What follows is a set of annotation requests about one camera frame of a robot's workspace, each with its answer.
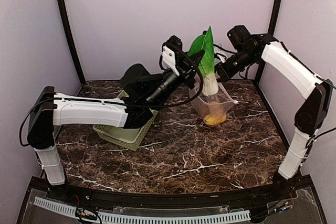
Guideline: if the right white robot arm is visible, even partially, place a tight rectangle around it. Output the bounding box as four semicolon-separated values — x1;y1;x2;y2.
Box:
215;26;335;200

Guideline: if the black frame post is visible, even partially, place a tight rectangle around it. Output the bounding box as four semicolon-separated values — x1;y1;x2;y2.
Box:
57;0;86;86
253;0;286;83

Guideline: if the yellow lemon toy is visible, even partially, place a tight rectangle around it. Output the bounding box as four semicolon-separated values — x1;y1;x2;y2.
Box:
203;114;221;127

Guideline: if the brown potato toy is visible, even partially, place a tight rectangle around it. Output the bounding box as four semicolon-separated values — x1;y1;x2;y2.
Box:
208;101;222;115

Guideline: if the black front rail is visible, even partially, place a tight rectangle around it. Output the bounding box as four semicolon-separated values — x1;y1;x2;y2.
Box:
28;175;316;213

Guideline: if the small circuit board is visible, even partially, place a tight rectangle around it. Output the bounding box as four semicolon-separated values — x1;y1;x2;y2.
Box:
75;208;98;221

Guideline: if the orange yellow mango toy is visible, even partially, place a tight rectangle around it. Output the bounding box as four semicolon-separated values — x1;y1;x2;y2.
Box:
215;114;227;125

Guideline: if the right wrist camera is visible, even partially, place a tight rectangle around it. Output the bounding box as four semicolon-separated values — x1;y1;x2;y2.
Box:
227;25;251;50

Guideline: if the green bok choy toy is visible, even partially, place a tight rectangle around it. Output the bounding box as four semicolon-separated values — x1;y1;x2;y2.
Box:
187;26;218;97

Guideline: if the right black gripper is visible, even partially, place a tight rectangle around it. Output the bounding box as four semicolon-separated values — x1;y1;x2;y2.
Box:
207;48;258;82

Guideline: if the white slotted cable duct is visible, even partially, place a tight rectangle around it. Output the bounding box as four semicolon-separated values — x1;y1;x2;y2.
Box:
33;196;251;224

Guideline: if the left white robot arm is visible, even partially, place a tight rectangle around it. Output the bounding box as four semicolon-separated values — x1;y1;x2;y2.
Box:
19;37;205;201

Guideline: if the clear zip top bag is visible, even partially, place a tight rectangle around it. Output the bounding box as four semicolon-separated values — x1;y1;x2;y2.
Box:
191;82;238;127

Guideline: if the right black frame post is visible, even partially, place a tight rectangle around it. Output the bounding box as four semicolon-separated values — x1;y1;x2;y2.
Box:
253;0;286;83

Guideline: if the left black frame post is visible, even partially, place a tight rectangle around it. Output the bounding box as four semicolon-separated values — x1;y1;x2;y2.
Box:
57;0;86;86

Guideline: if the green plastic basket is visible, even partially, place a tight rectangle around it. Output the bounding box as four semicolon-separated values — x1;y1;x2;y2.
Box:
92;90;160;152

